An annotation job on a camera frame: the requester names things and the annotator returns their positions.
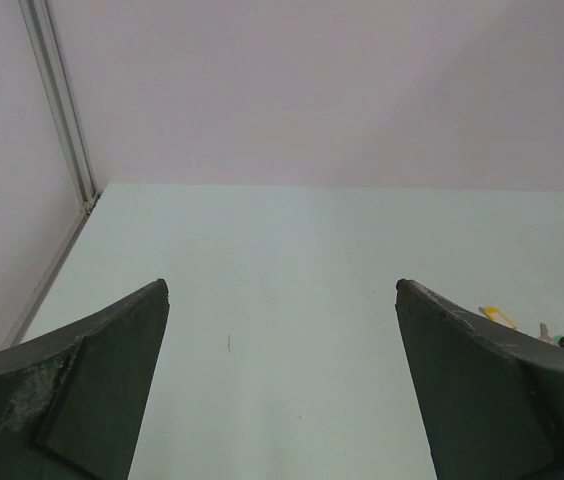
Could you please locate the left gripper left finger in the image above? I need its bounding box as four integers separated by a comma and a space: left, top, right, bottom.
0, 279, 169, 479

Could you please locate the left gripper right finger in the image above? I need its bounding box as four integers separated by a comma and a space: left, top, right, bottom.
396, 279, 564, 479

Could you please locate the key with green tag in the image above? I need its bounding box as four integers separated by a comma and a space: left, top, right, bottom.
538, 322, 562, 346

